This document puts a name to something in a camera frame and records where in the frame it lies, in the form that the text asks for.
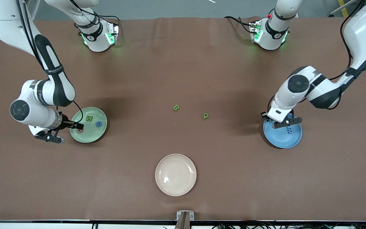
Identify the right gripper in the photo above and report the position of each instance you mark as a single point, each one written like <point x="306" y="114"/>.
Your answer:
<point x="65" y="122"/>

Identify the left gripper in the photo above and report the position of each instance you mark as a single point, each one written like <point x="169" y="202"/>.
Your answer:
<point x="264" y="116"/>

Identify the blue letter m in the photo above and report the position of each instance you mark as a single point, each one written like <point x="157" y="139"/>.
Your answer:
<point x="289" y="130"/>

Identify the green letter N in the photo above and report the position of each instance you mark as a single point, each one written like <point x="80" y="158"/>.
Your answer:
<point x="89" y="118"/>

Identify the blue letter G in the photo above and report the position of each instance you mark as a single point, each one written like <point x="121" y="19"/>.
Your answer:
<point x="97" y="125"/>

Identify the green letter B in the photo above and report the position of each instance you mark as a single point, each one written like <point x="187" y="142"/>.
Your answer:
<point x="176" y="107"/>

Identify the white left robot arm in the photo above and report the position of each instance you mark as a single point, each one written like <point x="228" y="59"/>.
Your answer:
<point x="361" y="28"/>

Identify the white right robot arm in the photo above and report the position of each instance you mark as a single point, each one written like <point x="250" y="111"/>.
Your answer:
<point x="8" y="19"/>

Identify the blue plate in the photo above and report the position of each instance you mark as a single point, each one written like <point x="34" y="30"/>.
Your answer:
<point x="281" y="138"/>

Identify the light green plate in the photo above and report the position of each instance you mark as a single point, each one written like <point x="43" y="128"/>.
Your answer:
<point x="91" y="135"/>

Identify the brown table mat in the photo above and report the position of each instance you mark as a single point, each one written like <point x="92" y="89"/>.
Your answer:
<point x="43" y="178"/>

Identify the green letter q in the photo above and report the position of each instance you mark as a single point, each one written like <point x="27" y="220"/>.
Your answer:
<point x="205" y="116"/>

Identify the beige plate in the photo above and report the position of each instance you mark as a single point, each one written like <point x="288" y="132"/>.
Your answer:
<point x="175" y="175"/>

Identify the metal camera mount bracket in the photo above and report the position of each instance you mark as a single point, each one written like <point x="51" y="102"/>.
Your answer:
<point x="180" y="216"/>

